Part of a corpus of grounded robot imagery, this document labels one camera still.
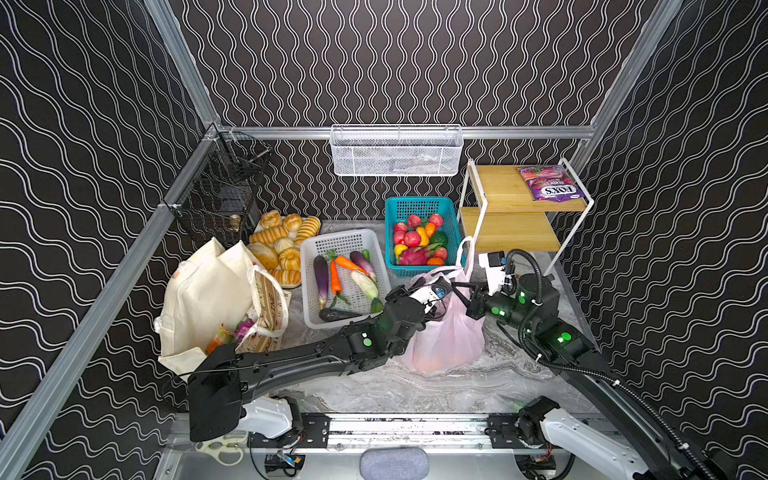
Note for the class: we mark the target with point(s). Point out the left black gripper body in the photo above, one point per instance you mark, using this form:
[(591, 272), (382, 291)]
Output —
[(417, 299)]

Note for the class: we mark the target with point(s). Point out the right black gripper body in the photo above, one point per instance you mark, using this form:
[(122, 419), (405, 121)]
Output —
[(477, 305)]

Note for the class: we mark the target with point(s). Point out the pink plastic grocery bag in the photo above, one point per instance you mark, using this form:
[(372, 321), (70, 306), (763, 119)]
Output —
[(454, 339)]

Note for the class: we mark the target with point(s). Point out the white plastic vegetable basket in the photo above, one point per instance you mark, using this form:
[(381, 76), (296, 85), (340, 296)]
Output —
[(343, 243)]

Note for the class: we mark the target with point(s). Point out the purple grape candy bag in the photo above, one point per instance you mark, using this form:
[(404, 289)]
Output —
[(243, 329)]

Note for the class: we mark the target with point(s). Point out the orange Fox's candy bag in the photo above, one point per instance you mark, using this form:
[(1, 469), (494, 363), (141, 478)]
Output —
[(222, 336)]

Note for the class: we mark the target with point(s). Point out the cream canvas tote bag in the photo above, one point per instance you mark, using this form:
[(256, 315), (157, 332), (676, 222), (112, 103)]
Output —
[(217, 286)]

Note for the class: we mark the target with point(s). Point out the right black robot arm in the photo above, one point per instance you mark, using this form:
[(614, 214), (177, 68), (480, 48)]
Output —
[(524, 305)]

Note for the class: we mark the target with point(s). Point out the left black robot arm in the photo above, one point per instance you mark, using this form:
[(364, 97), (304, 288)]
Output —
[(226, 381)]

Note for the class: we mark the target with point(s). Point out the pink dragon fruit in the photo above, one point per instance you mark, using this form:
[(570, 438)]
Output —
[(414, 257)]

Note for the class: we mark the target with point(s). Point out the yellow pepper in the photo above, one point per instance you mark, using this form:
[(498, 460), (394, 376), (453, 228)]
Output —
[(424, 240)]

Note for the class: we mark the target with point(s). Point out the green round fruit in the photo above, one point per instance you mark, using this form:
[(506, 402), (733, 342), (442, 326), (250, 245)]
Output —
[(439, 239)]

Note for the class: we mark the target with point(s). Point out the red apple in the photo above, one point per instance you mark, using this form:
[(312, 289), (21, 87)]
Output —
[(412, 239)]

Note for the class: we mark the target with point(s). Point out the teal plastic fruit basket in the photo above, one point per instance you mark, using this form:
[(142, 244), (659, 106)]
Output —
[(403, 214)]

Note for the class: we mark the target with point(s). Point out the orange fruit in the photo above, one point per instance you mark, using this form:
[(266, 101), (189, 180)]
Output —
[(430, 229)]

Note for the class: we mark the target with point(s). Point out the white green corn cob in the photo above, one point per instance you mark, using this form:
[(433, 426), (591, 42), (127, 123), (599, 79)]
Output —
[(366, 285)]

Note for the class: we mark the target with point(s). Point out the purple eggplant right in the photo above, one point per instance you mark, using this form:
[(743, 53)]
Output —
[(364, 263)]

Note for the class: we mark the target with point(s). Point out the purple eggplant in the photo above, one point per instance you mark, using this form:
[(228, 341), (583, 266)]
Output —
[(364, 263), (321, 272)]

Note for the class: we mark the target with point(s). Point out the white wooden two-tier shelf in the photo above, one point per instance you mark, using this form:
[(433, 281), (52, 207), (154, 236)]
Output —
[(498, 210)]

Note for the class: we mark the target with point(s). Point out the orange carrot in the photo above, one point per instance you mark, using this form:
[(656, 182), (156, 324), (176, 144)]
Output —
[(336, 261)]

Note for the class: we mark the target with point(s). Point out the dark cucumber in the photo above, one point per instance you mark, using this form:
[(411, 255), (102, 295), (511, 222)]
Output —
[(329, 315)]

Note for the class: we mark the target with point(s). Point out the purple eggplant left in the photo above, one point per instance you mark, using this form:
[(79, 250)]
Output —
[(321, 272)]

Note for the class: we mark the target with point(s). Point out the purple Fox's candy bag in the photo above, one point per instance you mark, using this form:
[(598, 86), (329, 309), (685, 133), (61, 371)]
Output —
[(550, 183)]

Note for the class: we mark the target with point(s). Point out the bun back right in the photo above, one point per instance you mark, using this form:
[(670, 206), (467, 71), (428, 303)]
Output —
[(292, 222)]

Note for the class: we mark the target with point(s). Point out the small white bun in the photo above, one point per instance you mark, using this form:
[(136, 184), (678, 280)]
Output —
[(283, 244)]

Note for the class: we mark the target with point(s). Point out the twisted bun back left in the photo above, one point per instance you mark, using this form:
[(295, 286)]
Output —
[(270, 219)]

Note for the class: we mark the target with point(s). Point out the striped long bread back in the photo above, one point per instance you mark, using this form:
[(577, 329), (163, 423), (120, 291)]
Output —
[(270, 235)]

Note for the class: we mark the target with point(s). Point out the grey foam pad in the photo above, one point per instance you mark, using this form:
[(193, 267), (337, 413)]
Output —
[(394, 463)]

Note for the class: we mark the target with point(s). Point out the metal base rail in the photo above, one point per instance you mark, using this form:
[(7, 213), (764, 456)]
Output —
[(434, 433)]

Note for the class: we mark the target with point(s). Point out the white wire wall basket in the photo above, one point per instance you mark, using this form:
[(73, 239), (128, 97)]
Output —
[(396, 150)]

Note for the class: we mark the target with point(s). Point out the black wire wall basket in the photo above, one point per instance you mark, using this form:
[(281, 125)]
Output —
[(220, 200)]

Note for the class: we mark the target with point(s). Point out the cream handled scissors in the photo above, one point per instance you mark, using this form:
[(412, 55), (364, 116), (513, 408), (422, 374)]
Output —
[(227, 450)]

